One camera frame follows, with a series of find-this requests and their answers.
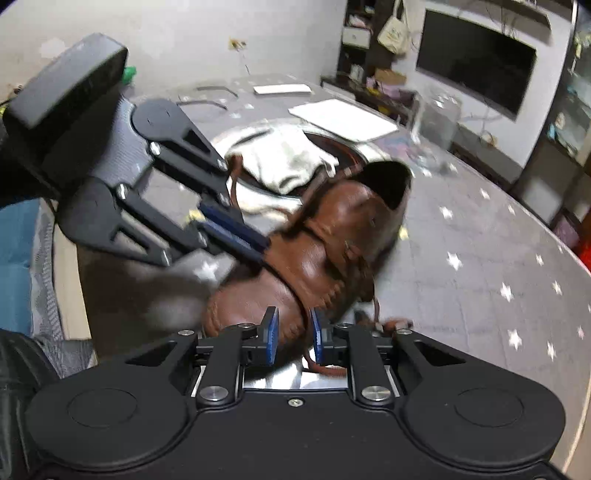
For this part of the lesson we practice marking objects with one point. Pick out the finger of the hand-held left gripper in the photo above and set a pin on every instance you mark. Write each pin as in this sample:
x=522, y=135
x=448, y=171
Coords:
x=235, y=221
x=233, y=244

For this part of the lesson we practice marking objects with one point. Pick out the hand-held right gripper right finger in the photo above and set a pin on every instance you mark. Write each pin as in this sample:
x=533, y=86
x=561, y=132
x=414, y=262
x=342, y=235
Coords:
x=316, y=339

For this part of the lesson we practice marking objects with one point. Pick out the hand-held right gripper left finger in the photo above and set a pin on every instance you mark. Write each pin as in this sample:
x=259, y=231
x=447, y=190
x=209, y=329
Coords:
x=272, y=337

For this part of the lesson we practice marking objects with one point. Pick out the brown shoelace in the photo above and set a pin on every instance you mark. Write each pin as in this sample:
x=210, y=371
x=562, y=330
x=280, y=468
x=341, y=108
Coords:
x=236, y=184

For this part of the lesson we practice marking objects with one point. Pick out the brown leather shoe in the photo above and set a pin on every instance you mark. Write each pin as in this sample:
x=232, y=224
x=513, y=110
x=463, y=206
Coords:
x=323, y=230

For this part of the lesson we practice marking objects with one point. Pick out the green toy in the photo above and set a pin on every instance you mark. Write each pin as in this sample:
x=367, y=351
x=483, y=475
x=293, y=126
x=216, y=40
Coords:
x=130, y=74

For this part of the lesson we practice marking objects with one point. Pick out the white towel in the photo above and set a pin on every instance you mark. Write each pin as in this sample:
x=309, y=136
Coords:
x=277, y=161

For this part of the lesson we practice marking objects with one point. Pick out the round inset cooktop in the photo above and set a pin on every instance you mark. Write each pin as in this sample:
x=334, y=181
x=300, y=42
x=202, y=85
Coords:
x=344, y=150

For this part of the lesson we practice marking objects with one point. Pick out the eyeglasses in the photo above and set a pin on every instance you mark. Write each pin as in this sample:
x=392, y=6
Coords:
x=217, y=88

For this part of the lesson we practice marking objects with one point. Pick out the white flat bar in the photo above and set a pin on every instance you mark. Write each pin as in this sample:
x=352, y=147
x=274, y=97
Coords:
x=281, y=89

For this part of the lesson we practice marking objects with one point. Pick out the white paper pad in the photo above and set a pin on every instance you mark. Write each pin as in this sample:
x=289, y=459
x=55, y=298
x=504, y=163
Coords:
x=341, y=120

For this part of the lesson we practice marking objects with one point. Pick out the blue cushion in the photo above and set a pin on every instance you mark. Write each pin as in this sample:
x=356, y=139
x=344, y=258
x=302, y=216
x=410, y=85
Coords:
x=18, y=267

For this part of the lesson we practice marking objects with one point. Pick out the grey star tablecloth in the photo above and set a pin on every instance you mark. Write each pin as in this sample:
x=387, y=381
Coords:
x=485, y=258

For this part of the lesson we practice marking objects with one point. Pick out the cardboard box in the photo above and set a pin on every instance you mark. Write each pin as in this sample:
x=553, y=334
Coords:
x=390, y=77

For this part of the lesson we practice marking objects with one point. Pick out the dark cubby shelf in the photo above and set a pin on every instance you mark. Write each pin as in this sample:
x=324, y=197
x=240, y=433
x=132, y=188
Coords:
x=355, y=37

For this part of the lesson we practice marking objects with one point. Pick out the clear glass mug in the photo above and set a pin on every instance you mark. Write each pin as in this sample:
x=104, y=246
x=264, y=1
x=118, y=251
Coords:
x=438, y=120

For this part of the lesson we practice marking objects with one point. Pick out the canvas tote bag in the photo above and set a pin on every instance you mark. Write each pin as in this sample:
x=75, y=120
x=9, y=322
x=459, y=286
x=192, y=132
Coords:
x=393, y=34

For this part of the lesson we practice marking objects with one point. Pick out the person's black jacket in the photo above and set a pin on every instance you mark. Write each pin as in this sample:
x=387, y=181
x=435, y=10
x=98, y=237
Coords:
x=23, y=392

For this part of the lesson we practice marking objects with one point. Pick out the black television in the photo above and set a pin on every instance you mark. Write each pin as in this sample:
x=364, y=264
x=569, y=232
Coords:
x=475, y=60

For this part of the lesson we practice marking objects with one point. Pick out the glass display cabinet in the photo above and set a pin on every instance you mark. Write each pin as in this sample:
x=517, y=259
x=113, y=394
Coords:
x=568, y=115

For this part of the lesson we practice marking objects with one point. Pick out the wall socket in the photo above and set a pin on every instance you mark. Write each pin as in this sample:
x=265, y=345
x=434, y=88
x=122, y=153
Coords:
x=236, y=44

